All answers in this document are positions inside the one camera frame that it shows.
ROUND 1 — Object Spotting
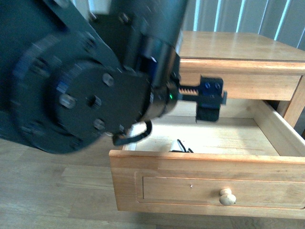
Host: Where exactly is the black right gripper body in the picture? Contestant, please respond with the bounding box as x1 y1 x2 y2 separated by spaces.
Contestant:
141 55 227 119

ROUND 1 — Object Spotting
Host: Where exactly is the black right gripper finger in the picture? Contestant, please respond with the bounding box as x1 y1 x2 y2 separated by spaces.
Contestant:
195 106 220 122

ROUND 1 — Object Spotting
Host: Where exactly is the white charger adapter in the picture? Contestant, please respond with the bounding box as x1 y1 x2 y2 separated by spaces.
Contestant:
170 139 189 152

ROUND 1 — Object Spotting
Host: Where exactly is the wooden drawer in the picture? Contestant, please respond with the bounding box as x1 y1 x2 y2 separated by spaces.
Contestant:
109 99 305 219

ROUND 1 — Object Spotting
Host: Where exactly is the round wooden drawer knob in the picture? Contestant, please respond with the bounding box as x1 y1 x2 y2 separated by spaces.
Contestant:
219 188 236 206

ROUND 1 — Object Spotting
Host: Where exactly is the wooden nightstand cabinet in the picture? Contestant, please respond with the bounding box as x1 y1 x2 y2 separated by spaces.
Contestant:
180 31 305 126

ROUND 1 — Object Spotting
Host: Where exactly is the pale pleated curtain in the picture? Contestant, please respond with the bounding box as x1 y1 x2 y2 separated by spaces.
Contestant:
183 0 305 50

